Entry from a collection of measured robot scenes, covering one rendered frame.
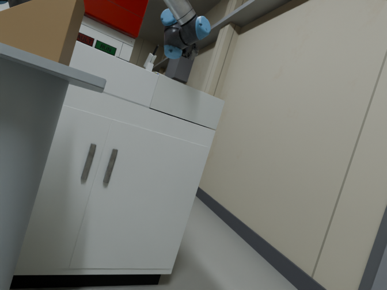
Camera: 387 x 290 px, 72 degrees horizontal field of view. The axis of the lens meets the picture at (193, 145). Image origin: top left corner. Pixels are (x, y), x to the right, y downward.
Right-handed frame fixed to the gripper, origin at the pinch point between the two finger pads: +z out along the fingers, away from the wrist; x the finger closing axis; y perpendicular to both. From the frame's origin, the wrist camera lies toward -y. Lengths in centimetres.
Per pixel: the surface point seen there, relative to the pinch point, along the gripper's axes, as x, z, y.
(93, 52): -7, -52, 33
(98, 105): 1, -45, 49
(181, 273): 49, 26, 109
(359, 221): 117, 53, 33
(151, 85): 9.0, -32.8, 30.8
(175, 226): 40, -2, 81
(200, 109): 24.7, -13.6, 27.4
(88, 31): -58, -14, 18
